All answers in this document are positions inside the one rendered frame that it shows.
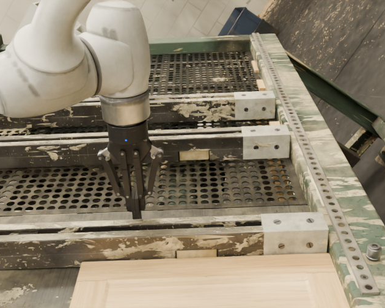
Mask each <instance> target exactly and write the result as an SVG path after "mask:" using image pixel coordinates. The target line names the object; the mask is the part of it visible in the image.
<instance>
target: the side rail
mask: <svg viewBox="0 0 385 308"><path fill-rule="evenodd" d="M250 41H251V40H250V38H249V35H223V36H208V37H177V38H148V44H149V48H150V54H176V53H206V52H222V51H250V50H249V42H250ZM7 46H8V45H4V46H3V47H2V48H0V53H1V52H3V51H5V50H6V47H7Z"/></svg>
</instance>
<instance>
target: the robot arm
mask: <svg viewBox="0 0 385 308"><path fill-rule="evenodd" d="M90 1H91V0H41V1H40V3H39V5H38V7H37V10H36V12H35V15H34V17H33V20H32V23H31V24H29V25H26V26H24V27H22V28H21V29H20V30H19V31H18V32H17V33H16V36H15V39H14V40H13V41H12V43H11V44H9V45H8V46H7V47H6V49H5V51H3V52H1V53H0V114H3V115H4V116H6V117H13V118H27V117H35V116H40V115H44V114H48V113H51V112H55V111H59V110H61V109H65V108H67V107H70V106H73V105H75V104H78V103H79V102H81V101H83V100H85V99H87V98H90V97H93V96H96V95H98V96H99V99H100V106H101V111H102V117H103V120H104V121H105V122H106V123H107V128H108V137H109V142H108V146H107V148H106V149H104V150H99V152H98V156H97V160H99V162H100V163H101V164H102V165H103V167H104V169H105V171H106V174H107V176H108V178H109V181H110V183H111V186H112V188H113V190H114V193H115V195H116V196H117V197H120V196H122V197H124V198H125V202H126V209H127V211H132V216H133V219H142V213H141V210H145V196H147V195H149V196H151V195H152V193H153V187H154V184H155V178H156V172H157V168H158V163H159V162H160V161H161V159H162V157H163V148H161V147H159V148H156V147H154V146H153V145H152V142H151V140H150V139H149V132H148V125H147V118H148V117H149V115H150V102H149V76H150V48H149V40H148V37H147V31H146V28H145V23H144V20H143V17H142V14H141V11H140V10H139V9H138V8H137V7H136V6H135V5H133V4H132V3H130V2H127V1H106V2H100V3H97V4H95V5H94V6H93V7H92V10H91V11H90V13H89V16H88V19H87V23H86V30H87V32H83V33H82V34H80V35H78V36H77V35H76V34H75V33H74V31H75V26H76V22H77V20H78V18H79V16H80V14H81V13H82V11H83V10H84V9H85V7H86V6H87V5H88V3H89V2H90ZM149 152H151V158H152V165H151V168H150V175H149V178H148V185H147V186H146V187H144V178H143V171H142V161H143V160H144V159H145V157H146V156H147V155H148V153H149ZM110 154H111V155H112V156H113V157H114V158H115V159H116V160H117V161H118V162H120V166H121V170H122V178H123V187H122V185H121V183H120V180H119V178H118V175H117V172H116V170H115V168H114V165H113V163H112V161H111V155H110ZM129 164H134V169H135V174H136V186H137V191H132V188H131V178H130V167H129ZM131 191H132V192H131Z"/></svg>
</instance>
